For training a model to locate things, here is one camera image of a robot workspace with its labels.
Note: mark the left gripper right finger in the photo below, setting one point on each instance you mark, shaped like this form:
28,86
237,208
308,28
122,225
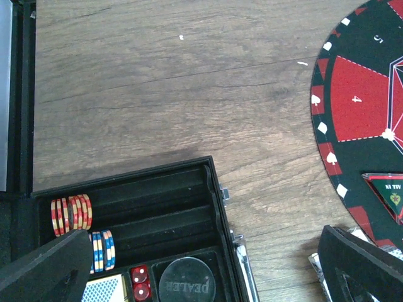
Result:
362,267

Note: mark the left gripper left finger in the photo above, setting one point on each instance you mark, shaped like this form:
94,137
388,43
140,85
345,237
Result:
57,271

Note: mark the blue cream chip row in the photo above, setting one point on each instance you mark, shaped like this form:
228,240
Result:
104,254

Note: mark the card deck in case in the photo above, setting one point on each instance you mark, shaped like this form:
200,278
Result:
107,289

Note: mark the red cream chip row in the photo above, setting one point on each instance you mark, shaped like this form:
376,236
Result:
72,213

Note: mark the red dice pair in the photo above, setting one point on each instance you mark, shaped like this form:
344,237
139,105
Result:
141,283

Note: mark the triangular all in marker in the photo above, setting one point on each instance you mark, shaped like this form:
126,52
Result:
388,188

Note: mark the black poker set case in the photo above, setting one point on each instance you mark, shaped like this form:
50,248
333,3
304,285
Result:
156,216

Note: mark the black round dealer button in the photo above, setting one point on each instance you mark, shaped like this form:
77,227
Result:
187,279

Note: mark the round red black poker mat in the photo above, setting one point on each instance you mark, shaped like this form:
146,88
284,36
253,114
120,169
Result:
356,109

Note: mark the black frame post left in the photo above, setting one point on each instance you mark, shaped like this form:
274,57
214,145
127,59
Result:
21,99

